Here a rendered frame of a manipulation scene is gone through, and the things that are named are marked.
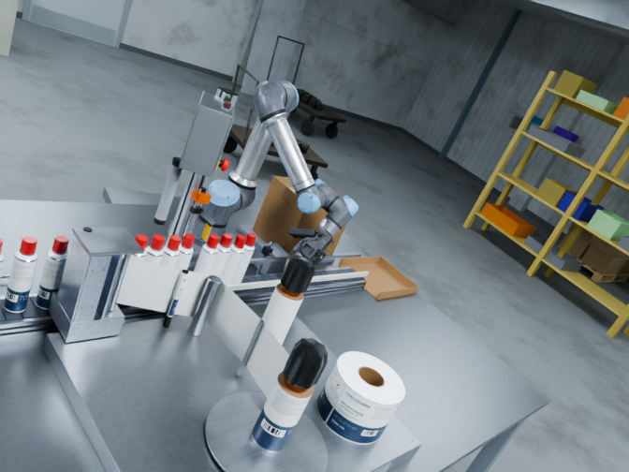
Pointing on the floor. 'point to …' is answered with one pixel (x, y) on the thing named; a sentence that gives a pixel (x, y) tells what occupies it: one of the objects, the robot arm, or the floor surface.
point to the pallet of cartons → (598, 257)
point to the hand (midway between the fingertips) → (285, 268)
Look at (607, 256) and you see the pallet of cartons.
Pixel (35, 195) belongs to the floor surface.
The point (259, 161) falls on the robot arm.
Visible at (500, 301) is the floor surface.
